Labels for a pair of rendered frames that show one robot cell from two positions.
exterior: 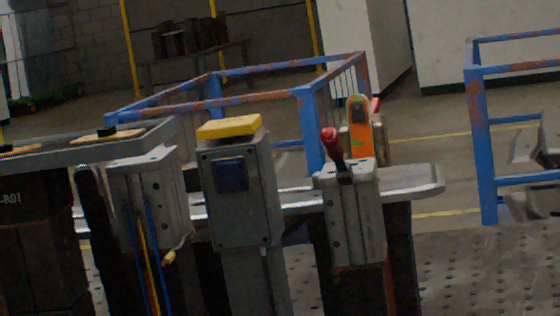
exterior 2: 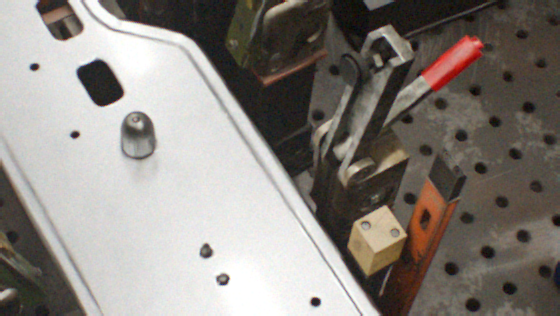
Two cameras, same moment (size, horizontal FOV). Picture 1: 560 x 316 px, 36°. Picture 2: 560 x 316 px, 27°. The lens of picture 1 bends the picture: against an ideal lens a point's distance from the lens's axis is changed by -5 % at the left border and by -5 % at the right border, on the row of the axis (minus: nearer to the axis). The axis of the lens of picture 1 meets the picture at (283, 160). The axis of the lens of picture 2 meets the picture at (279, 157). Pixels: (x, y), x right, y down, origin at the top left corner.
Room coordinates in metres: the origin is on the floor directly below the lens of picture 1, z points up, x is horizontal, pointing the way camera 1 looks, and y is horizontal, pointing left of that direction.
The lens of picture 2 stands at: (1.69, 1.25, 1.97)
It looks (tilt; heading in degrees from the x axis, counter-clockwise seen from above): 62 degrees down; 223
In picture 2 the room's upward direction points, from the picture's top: 7 degrees clockwise
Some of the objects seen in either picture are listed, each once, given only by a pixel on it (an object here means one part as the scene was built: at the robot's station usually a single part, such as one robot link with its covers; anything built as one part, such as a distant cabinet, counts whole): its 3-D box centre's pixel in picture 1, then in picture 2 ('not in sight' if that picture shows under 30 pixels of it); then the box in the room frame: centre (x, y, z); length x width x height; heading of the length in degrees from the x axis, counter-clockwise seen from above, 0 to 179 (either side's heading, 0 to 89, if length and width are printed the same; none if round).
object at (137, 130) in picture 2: not in sight; (138, 135); (1.41, 0.81, 1.02); 0.03 x 0.03 x 0.07
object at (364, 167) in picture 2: not in sight; (359, 171); (1.30, 0.98, 1.06); 0.03 x 0.01 x 0.03; 170
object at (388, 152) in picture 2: not in sight; (345, 225); (1.27, 0.96, 0.88); 0.07 x 0.06 x 0.35; 170
